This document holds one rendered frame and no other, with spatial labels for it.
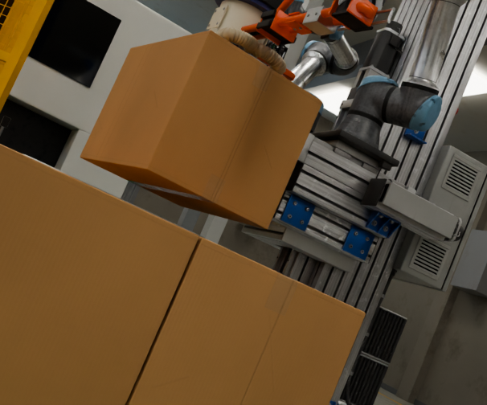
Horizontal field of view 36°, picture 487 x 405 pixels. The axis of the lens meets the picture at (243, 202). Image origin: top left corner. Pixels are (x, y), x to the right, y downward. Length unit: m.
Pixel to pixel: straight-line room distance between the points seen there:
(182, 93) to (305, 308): 0.73
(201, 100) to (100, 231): 0.76
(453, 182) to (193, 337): 1.51
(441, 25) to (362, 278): 0.86
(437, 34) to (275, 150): 0.63
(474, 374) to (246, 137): 8.53
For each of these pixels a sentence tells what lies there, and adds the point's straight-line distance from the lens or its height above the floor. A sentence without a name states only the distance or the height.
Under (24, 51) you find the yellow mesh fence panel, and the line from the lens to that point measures 3.29.
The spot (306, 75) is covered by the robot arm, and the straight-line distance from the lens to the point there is 3.02.
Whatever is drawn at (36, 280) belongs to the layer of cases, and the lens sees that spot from 1.25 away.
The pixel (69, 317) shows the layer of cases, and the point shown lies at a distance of 1.27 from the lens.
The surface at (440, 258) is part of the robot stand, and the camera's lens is 2.64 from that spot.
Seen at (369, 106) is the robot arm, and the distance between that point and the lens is 2.33.
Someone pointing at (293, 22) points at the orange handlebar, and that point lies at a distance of 2.00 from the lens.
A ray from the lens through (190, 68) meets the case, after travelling 1.95.
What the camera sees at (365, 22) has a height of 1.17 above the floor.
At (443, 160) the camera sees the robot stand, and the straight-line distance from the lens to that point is 2.64.
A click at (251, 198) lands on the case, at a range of 2.02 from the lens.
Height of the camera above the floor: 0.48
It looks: 6 degrees up
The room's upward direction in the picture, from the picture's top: 24 degrees clockwise
